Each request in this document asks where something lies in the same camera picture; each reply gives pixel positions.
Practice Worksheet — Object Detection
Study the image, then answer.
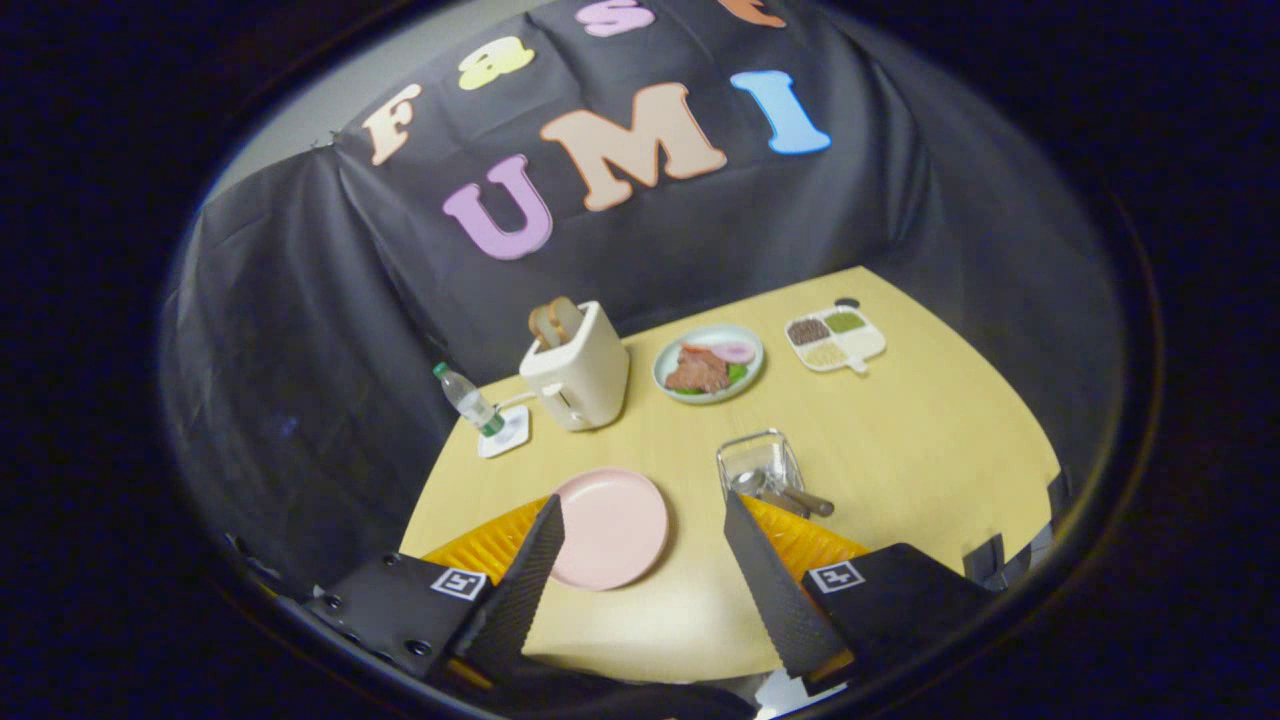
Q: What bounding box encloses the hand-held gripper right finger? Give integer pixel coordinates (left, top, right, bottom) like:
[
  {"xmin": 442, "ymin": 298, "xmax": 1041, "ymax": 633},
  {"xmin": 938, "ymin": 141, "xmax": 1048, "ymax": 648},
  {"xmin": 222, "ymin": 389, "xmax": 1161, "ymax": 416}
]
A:
[{"xmin": 722, "ymin": 490, "xmax": 1001, "ymax": 696}]

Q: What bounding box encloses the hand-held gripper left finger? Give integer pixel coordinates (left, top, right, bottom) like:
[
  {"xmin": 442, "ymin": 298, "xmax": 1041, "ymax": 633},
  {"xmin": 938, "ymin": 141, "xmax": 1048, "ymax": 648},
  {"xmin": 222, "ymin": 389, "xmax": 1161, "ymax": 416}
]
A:
[{"xmin": 305, "ymin": 493, "xmax": 566, "ymax": 686}]

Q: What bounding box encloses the wooden handled spoon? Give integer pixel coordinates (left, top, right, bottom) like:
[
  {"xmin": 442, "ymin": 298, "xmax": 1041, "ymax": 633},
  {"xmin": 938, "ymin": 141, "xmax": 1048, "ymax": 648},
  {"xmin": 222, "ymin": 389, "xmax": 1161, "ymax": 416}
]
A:
[{"xmin": 732, "ymin": 470, "xmax": 836, "ymax": 518}]

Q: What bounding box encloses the pink plate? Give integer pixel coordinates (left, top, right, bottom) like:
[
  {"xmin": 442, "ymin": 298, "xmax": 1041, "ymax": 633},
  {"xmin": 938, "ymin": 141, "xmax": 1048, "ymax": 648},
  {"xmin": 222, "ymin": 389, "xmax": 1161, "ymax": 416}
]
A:
[{"xmin": 548, "ymin": 467, "xmax": 670, "ymax": 592}]

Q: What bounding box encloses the white square coaster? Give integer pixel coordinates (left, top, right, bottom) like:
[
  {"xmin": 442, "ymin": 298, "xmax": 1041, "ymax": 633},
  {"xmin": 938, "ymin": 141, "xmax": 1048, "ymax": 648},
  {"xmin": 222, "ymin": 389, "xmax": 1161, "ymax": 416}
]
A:
[{"xmin": 477, "ymin": 404, "xmax": 531, "ymax": 459}]

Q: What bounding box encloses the clear plastic water bottle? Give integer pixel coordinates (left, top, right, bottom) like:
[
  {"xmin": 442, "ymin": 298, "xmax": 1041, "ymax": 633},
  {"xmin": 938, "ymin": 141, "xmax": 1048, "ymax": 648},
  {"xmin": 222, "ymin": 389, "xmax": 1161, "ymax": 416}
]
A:
[{"xmin": 433, "ymin": 362, "xmax": 506, "ymax": 438}]

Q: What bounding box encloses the cream toaster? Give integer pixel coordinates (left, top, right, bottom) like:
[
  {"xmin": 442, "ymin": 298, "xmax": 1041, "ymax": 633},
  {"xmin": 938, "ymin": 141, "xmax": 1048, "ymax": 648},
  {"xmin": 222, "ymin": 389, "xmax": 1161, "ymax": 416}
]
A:
[{"xmin": 519, "ymin": 301, "xmax": 631, "ymax": 432}]

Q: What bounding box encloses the brown steak piece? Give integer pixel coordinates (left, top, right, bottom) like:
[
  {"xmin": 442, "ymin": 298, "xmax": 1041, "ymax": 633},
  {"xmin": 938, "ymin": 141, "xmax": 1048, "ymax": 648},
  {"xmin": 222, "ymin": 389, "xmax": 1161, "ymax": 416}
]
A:
[{"xmin": 665, "ymin": 350, "xmax": 731, "ymax": 393}]

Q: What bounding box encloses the pale green plate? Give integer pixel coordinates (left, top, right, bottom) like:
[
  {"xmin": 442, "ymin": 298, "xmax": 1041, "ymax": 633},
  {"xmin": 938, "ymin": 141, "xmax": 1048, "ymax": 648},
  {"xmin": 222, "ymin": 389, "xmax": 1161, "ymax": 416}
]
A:
[{"xmin": 653, "ymin": 324, "xmax": 765, "ymax": 405}]

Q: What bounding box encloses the white divided seasoning dish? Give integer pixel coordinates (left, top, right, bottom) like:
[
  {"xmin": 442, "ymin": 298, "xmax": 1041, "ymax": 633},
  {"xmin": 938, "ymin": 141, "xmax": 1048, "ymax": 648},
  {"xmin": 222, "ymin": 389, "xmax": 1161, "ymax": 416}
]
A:
[{"xmin": 784, "ymin": 307, "xmax": 888, "ymax": 375}]

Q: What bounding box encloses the black backdrop cloth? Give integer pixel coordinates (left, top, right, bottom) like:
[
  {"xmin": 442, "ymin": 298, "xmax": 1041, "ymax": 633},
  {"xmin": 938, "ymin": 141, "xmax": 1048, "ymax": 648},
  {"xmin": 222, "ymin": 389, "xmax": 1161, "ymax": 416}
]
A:
[{"xmin": 160, "ymin": 0, "xmax": 1131, "ymax": 601}]

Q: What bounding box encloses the metal wire cutlery basket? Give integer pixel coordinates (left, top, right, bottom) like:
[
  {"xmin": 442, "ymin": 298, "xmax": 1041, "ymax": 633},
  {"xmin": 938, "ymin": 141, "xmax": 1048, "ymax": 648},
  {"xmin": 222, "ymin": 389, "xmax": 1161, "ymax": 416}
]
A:
[{"xmin": 716, "ymin": 430, "xmax": 807, "ymax": 516}]

